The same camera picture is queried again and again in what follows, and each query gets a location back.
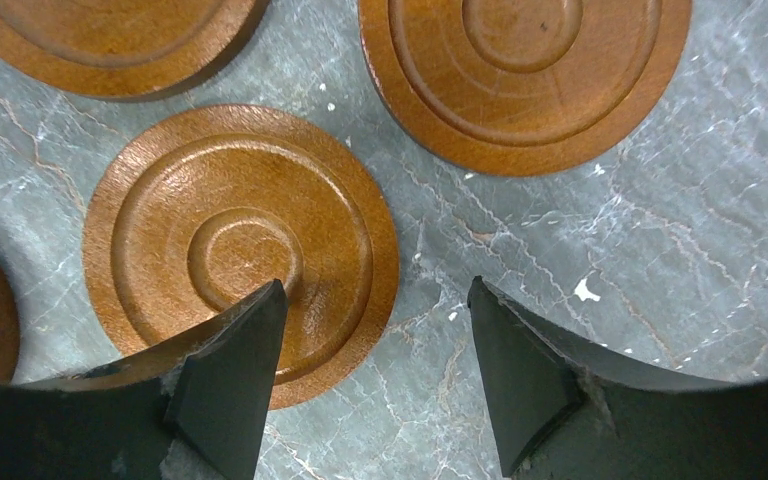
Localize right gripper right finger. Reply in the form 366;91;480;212
467;277;768;479

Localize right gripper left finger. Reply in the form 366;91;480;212
0;280;288;479

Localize wooden coaster four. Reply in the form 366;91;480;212
83;104;399;409

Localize wooden coaster two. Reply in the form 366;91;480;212
357;0;693;177

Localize wooden coaster one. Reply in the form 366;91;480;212
0;1;268;102

